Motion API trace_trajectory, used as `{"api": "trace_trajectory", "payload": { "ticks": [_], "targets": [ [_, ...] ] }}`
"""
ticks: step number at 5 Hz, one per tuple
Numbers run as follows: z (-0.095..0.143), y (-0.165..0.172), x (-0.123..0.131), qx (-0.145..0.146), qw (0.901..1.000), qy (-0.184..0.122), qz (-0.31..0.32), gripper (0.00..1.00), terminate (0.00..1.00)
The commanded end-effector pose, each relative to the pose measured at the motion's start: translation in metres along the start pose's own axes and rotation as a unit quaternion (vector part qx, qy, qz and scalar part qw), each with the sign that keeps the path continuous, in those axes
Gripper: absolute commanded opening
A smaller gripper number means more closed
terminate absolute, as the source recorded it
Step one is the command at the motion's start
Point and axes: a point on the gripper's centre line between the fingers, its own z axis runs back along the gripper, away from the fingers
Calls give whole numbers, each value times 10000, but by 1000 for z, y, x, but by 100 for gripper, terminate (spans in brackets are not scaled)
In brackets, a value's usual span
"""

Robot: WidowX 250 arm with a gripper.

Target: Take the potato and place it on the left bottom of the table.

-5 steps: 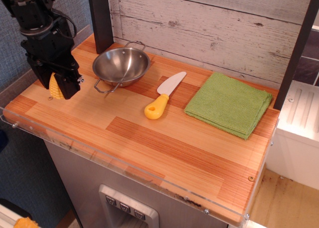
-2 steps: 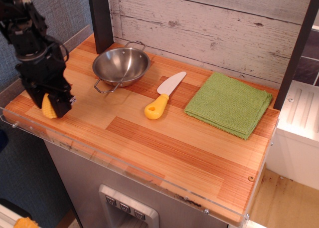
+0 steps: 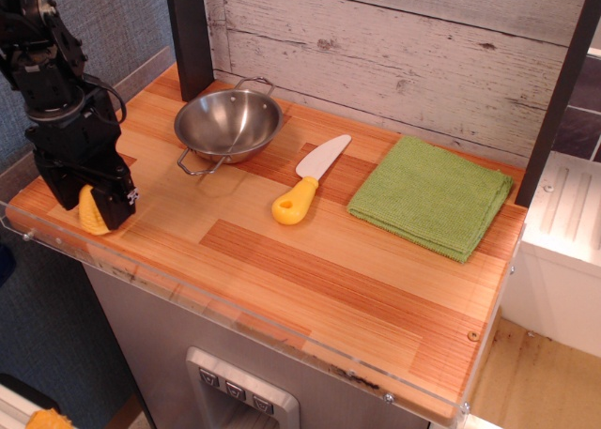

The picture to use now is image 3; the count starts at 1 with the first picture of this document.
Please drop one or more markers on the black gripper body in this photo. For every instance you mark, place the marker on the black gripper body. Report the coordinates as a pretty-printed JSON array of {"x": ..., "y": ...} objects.
[{"x": 85, "y": 141}]

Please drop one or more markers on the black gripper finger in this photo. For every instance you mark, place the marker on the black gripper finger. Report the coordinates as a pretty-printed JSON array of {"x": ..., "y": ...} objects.
[
  {"x": 115, "y": 201},
  {"x": 63, "y": 181}
]

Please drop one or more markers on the yellow plastic corn cob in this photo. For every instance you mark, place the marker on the yellow plastic corn cob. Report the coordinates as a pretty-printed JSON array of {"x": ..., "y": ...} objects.
[{"x": 89, "y": 215}]

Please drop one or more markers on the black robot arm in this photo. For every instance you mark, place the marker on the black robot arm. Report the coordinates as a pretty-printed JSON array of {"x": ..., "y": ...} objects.
[{"x": 43, "y": 61}]

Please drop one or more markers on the clear acrylic table guard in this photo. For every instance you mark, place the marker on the clear acrylic table guard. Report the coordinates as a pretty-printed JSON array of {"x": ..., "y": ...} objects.
[{"x": 335, "y": 290}]

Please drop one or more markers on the stainless steel toy fridge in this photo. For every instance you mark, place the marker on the stainless steel toy fridge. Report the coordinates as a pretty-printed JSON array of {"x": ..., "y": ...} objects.
[{"x": 194, "y": 373}]

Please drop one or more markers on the yellow object bottom left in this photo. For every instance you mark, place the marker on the yellow object bottom left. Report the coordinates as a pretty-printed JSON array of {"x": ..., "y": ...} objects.
[{"x": 48, "y": 419}]

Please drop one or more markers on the green folded cloth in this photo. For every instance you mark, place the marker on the green folded cloth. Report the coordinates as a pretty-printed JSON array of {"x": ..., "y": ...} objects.
[{"x": 432, "y": 197}]

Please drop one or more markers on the white toy sink unit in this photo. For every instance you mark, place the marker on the white toy sink unit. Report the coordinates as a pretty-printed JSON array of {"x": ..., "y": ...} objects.
[{"x": 554, "y": 289}]

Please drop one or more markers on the stainless steel bowl with handles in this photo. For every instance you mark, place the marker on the stainless steel bowl with handles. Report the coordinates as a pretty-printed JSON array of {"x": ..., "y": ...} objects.
[{"x": 228, "y": 126}]

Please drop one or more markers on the toy knife yellow handle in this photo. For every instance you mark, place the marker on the toy knife yellow handle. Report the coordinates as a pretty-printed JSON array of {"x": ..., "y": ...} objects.
[{"x": 291, "y": 207}]

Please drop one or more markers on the dark left shelf post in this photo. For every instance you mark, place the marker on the dark left shelf post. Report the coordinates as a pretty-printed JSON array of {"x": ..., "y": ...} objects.
[{"x": 190, "y": 34}]

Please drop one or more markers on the dark shelf post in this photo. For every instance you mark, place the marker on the dark shelf post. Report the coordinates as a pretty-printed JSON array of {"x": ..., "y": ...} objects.
[
  {"x": 567, "y": 80},
  {"x": 190, "y": 34}
]

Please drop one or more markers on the dark right shelf post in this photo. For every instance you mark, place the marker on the dark right shelf post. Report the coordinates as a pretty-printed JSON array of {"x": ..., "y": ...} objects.
[{"x": 567, "y": 80}]

